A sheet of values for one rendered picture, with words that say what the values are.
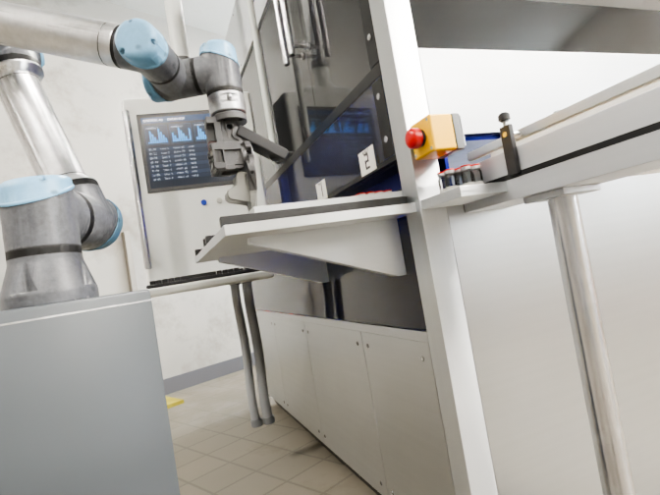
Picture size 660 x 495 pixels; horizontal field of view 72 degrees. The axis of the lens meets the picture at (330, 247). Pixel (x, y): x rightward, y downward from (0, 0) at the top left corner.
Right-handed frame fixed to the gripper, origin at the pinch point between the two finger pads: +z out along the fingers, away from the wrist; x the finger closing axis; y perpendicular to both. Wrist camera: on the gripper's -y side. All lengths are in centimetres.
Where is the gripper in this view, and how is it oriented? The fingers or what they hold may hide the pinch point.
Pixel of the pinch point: (254, 210)
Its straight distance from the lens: 95.8
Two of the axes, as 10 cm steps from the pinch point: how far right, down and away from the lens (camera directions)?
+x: 3.5, -1.0, -9.3
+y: -9.2, 1.5, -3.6
